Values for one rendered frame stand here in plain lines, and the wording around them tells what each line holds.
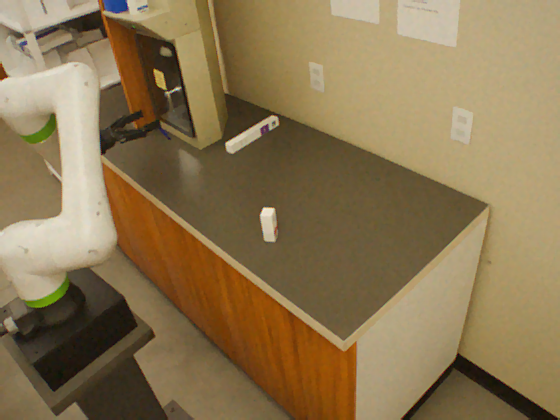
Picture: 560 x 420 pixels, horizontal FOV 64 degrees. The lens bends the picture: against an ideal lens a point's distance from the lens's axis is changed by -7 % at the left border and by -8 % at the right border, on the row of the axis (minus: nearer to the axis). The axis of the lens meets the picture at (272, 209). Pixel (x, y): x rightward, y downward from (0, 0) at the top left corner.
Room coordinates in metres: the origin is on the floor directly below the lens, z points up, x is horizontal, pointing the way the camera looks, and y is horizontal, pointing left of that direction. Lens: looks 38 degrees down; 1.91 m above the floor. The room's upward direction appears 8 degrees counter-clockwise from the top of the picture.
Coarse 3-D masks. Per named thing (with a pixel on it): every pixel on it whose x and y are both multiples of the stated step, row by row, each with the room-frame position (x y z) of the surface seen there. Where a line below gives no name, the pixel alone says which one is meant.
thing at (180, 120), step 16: (144, 48) 1.90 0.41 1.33; (160, 48) 1.79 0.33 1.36; (160, 64) 1.81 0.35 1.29; (176, 64) 1.71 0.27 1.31; (176, 80) 1.73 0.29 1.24; (160, 96) 1.87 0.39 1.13; (176, 96) 1.76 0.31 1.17; (160, 112) 1.91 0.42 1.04; (176, 112) 1.78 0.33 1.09; (176, 128) 1.81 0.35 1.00; (192, 128) 1.71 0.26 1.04
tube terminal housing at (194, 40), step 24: (168, 0) 1.71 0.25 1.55; (192, 0) 1.77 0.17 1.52; (192, 24) 1.75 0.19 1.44; (192, 48) 1.74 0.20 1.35; (192, 72) 1.73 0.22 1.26; (216, 72) 1.90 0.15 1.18; (192, 96) 1.72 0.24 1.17; (216, 96) 1.82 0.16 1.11; (192, 120) 1.71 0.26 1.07; (216, 120) 1.77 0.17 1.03; (192, 144) 1.75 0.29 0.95
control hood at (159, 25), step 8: (152, 8) 1.79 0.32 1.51; (112, 16) 1.83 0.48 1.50; (120, 16) 1.77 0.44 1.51; (128, 16) 1.73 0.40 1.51; (136, 16) 1.71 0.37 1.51; (144, 16) 1.69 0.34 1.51; (152, 16) 1.67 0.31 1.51; (160, 16) 1.68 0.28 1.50; (168, 16) 1.70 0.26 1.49; (136, 24) 1.70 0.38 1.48; (144, 24) 1.64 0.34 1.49; (152, 24) 1.66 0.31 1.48; (160, 24) 1.68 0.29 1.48; (168, 24) 1.70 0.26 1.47; (152, 32) 1.70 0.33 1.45; (160, 32) 1.68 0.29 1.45; (168, 32) 1.69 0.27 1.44
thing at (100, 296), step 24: (96, 288) 0.88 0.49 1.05; (0, 312) 0.85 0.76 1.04; (96, 312) 0.79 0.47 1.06; (120, 312) 0.82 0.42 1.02; (24, 336) 0.74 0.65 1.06; (48, 336) 0.73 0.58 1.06; (72, 336) 0.73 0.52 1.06; (96, 336) 0.76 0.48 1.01; (120, 336) 0.80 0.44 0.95; (48, 360) 0.68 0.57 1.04; (72, 360) 0.71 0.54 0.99; (48, 384) 0.65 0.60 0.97
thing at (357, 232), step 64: (128, 128) 2.02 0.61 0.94; (192, 192) 1.42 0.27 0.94; (256, 192) 1.36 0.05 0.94; (320, 192) 1.30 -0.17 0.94; (384, 192) 1.25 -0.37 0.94; (448, 192) 1.20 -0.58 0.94; (256, 256) 1.04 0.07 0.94; (320, 256) 1.00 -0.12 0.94; (384, 256) 0.96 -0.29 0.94; (320, 320) 0.77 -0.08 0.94
